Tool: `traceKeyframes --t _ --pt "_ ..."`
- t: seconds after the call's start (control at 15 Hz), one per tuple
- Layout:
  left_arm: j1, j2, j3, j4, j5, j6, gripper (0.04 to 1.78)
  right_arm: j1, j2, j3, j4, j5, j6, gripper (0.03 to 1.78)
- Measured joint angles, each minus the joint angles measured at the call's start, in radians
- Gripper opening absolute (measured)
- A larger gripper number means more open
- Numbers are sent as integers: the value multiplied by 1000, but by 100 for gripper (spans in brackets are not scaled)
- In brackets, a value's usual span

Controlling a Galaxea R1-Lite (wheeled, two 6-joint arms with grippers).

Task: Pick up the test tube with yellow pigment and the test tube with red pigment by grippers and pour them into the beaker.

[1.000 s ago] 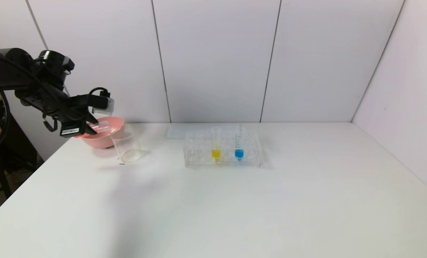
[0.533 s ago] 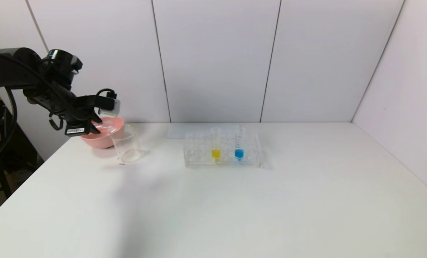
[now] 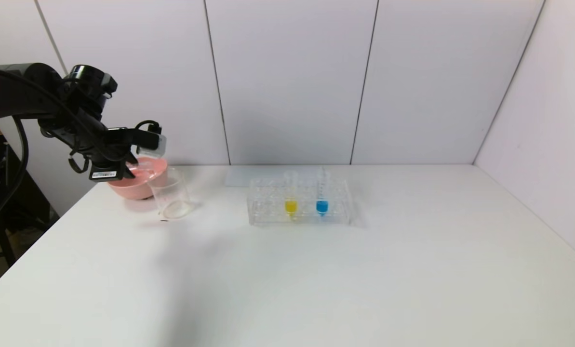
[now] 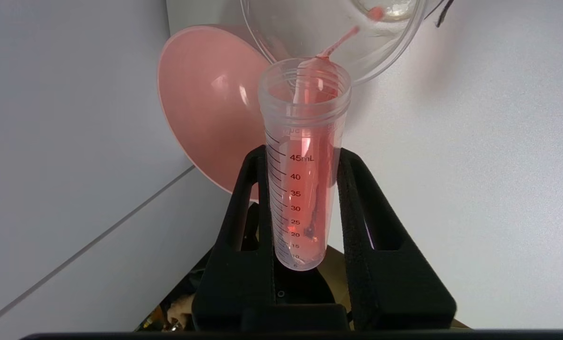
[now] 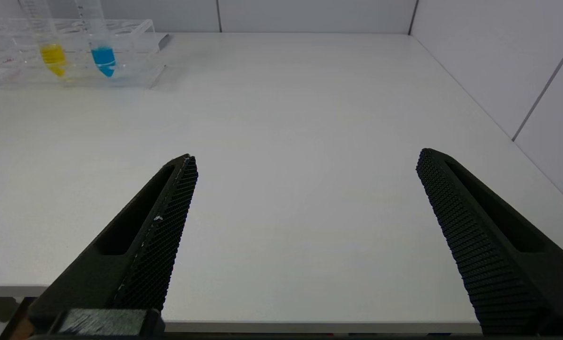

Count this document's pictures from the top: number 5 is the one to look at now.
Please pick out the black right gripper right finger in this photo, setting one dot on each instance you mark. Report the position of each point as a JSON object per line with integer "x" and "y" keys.
{"x": 498, "y": 264}

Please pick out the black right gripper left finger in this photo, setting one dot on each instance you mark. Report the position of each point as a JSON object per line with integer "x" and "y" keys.
{"x": 135, "y": 264}

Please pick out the clear acrylic test tube rack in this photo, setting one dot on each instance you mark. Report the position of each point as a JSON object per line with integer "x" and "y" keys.
{"x": 130, "y": 61}

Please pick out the test tube with blue pigment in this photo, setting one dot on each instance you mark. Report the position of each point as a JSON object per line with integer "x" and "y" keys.
{"x": 104, "y": 59}

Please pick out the test tube with yellow pigment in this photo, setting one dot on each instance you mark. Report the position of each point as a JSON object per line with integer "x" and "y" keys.
{"x": 53, "y": 56}

